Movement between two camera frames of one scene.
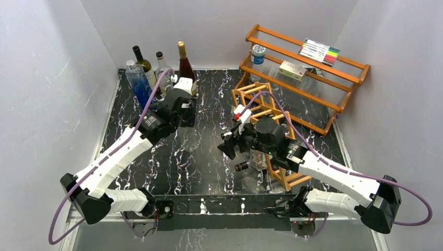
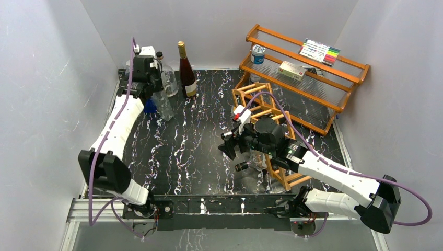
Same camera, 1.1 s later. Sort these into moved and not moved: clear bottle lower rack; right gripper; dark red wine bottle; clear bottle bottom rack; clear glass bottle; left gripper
Moved: left gripper; clear bottle bottom rack
Not moved: clear bottle lower rack; dark red wine bottle; right gripper; clear glass bottle
